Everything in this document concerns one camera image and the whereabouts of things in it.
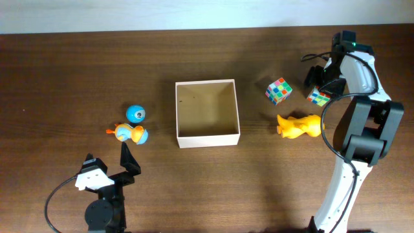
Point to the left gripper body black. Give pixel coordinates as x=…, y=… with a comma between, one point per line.
x=121, y=180

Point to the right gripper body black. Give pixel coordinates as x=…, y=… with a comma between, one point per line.
x=328, y=79

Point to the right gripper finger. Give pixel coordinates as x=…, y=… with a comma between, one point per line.
x=334, y=87
x=312, y=76

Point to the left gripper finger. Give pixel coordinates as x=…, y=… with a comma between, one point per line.
x=92, y=163
x=128, y=161

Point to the Rubik's cube one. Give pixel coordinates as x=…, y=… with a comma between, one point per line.
x=278, y=91
x=318, y=98

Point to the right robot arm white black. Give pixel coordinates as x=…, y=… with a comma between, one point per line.
x=365, y=132

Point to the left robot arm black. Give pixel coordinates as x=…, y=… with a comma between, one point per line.
x=107, y=213

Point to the orange blue duck toy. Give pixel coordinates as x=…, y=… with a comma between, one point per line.
x=124, y=132

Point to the blue ball toy with eye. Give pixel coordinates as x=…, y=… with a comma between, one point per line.
x=135, y=113

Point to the yellow rubber duck toy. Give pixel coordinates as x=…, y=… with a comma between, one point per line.
x=292, y=128

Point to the white cardboard box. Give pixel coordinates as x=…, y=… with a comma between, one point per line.
x=206, y=113

